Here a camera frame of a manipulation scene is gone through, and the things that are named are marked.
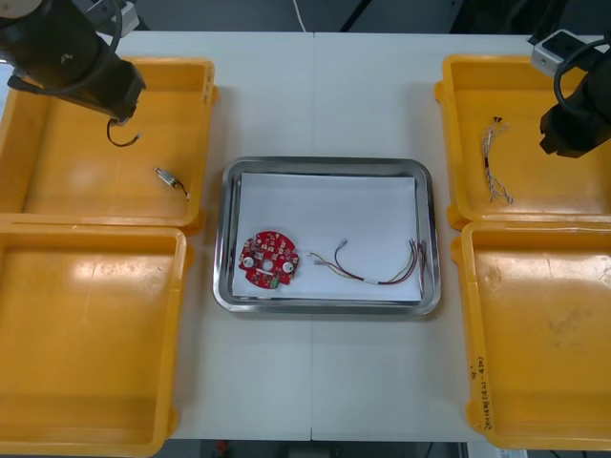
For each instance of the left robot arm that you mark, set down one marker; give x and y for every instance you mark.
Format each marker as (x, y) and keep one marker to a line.
(28, 43)

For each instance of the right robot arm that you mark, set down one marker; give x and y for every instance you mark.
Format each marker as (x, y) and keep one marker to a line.
(554, 47)

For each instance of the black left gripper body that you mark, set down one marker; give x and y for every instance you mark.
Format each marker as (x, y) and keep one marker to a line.
(107, 88)

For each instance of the steel tray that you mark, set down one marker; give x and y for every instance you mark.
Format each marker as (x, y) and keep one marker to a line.
(329, 307)

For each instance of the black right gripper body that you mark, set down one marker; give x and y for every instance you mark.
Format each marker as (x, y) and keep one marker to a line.
(577, 129)

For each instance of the round red circuit board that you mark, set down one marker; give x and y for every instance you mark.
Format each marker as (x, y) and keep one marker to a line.
(260, 245)

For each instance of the yellow-orange plastic bin with handwriting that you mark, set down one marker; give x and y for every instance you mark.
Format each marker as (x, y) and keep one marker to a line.
(544, 334)

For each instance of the white paper sheet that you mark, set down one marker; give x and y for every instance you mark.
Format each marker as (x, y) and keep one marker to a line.
(334, 210)

